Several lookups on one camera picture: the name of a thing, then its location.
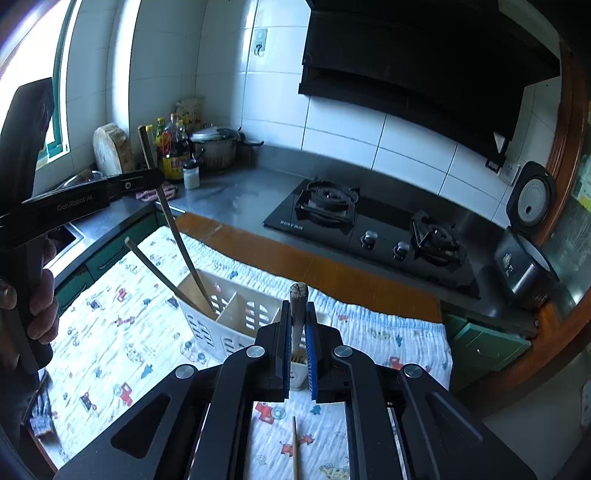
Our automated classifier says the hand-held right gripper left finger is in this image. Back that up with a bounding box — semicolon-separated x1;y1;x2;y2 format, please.
54;299;293;480

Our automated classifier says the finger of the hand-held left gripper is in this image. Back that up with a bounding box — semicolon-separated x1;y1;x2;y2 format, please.
106;168;165;201

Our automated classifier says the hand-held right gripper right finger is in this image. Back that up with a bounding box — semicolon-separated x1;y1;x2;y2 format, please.
302;300;539;480

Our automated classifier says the white plastic utensil holder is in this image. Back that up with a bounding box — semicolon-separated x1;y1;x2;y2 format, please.
178;269;333;393

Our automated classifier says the person's left hand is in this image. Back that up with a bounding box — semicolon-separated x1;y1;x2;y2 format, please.
27;237;61;344

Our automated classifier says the pink cloth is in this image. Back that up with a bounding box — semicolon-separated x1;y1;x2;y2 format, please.
135;181;178;202

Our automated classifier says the steel wok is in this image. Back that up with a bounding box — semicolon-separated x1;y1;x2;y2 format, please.
55;168;107;191

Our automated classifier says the round wooden cutting board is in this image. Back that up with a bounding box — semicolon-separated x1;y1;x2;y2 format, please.
92;123;136;177

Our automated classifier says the green base cabinet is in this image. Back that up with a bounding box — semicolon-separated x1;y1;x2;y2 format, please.
443;311;532;393
55;212;160;315

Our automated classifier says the steel pressure cooker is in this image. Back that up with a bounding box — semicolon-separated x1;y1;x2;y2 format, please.
190;124;265;172

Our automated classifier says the white seasoning bag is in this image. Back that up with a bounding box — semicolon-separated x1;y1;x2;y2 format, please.
175;96;206;134

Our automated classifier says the printed blanket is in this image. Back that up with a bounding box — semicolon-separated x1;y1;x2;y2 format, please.
44;226;453;480

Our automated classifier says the black gas stove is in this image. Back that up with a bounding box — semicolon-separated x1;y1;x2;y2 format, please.
262;176;482;300

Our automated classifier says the window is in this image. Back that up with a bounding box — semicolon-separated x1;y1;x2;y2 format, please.
0;0;77;162

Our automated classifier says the grey checked cloth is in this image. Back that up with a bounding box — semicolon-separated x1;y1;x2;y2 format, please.
30;374;58;437

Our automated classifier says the black rice cooker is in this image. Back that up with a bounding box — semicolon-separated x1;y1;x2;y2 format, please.
493;161;561;310

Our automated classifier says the black range hood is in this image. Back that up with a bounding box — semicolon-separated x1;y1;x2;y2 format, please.
298;0;561;160

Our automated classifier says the wooden glass-door cabinet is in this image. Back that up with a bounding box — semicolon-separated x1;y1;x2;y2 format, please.
480;41;591;416

